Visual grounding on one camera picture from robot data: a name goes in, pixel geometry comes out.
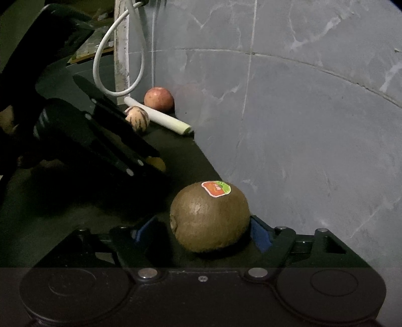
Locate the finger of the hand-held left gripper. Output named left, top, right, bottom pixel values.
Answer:
left=86, top=112, right=171, bottom=186
left=73, top=75, right=161, bottom=158

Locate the brown kiwi with sticker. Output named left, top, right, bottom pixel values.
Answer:
left=170, top=181, right=251, bottom=253

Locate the white wooden post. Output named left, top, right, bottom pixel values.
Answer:
left=113, top=0, right=131, bottom=106

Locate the red apple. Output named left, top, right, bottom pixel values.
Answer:
left=144, top=87, right=175, bottom=112

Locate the striped pepino melon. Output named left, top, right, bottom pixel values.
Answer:
left=125, top=106, right=150, bottom=132

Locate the white cable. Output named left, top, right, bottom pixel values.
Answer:
left=93, top=0, right=148, bottom=97

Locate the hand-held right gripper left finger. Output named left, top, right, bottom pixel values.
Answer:
left=34, top=215, right=167, bottom=281

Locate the black mat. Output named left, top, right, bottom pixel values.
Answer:
left=0, top=58, right=261, bottom=268

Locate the yellow-green pear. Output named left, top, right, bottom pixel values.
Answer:
left=146, top=155, right=166, bottom=173

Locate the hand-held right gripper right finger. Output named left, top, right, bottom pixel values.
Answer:
left=242, top=215, right=373, bottom=282

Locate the wooden board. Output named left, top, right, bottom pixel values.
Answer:
left=66, top=19, right=116, bottom=63

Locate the white leek stalk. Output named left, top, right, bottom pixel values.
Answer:
left=124, top=96, right=192, bottom=136

